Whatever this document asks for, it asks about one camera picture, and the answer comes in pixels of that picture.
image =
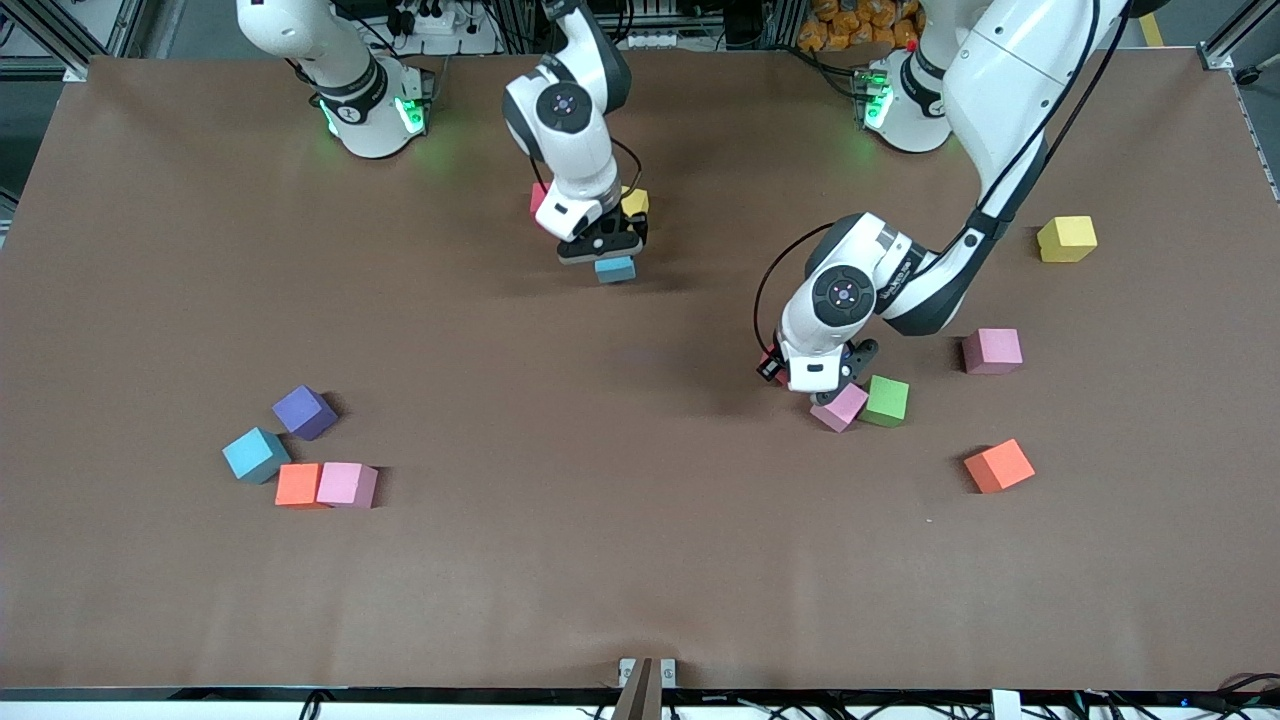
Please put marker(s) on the orange foam cube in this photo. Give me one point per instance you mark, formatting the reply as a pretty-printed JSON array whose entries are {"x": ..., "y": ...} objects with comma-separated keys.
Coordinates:
[
  {"x": 295, "y": 485},
  {"x": 999, "y": 466}
]

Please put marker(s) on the small white power strip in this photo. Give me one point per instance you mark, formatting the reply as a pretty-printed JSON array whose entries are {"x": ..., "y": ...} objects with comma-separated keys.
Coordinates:
[{"x": 650, "y": 40}]

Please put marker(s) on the yellow foam cube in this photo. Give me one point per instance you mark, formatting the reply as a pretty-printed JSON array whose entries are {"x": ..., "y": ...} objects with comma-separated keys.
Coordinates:
[
  {"x": 636, "y": 203},
  {"x": 1066, "y": 238}
]

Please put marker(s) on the light blue foam cube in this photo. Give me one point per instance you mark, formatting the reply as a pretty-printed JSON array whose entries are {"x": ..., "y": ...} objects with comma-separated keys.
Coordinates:
[
  {"x": 615, "y": 271},
  {"x": 255, "y": 455}
]

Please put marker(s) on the grey bracket with brown post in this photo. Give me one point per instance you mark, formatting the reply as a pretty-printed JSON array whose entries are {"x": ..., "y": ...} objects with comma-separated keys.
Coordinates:
[{"x": 645, "y": 690}]

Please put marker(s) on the white power strip with plugs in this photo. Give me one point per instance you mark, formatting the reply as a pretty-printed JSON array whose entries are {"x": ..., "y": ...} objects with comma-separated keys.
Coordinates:
[{"x": 455, "y": 40}]

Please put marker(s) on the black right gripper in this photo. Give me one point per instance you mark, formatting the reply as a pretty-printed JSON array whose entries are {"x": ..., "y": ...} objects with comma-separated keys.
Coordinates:
[{"x": 641, "y": 229}]

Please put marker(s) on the pink foam cube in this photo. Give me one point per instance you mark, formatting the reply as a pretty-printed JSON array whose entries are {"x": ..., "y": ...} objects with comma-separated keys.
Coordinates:
[
  {"x": 346, "y": 484},
  {"x": 838, "y": 408},
  {"x": 992, "y": 350}
]

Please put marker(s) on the green foam cube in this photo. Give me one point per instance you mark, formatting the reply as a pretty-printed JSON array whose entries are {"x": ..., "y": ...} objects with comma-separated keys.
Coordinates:
[{"x": 888, "y": 402}]

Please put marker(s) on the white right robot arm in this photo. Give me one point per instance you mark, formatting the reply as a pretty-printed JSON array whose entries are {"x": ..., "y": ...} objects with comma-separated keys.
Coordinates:
[{"x": 570, "y": 150}]

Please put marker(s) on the aluminium table side rail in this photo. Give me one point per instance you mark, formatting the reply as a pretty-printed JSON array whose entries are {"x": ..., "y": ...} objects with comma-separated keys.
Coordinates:
[{"x": 1261, "y": 150}]

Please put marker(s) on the bag of orange fruit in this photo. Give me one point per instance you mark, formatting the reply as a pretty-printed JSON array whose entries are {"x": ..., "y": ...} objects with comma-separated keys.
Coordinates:
[{"x": 840, "y": 30}]

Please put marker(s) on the brown table cover sheet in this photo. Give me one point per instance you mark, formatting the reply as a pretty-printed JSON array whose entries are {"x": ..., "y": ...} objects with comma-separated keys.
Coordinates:
[{"x": 640, "y": 560}]

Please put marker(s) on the purple foam cube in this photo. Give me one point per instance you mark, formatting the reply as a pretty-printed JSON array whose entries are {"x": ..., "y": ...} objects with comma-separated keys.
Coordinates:
[{"x": 304, "y": 412}]

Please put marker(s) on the aluminium frame strut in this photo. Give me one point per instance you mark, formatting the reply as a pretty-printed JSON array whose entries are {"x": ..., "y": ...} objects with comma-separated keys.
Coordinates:
[
  {"x": 50, "y": 38},
  {"x": 1238, "y": 25}
]

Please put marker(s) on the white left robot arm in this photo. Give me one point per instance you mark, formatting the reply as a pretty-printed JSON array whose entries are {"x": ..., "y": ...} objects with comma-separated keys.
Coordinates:
[{"x": 1000, "y": 80}]

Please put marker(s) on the small white box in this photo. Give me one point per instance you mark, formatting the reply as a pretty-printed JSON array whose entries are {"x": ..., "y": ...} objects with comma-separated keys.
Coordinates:
[{"x": 1005, "y": 705}]

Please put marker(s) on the black table edge strip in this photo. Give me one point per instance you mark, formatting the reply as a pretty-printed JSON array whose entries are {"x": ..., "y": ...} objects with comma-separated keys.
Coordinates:
[{"x": 200, "y": 693}]

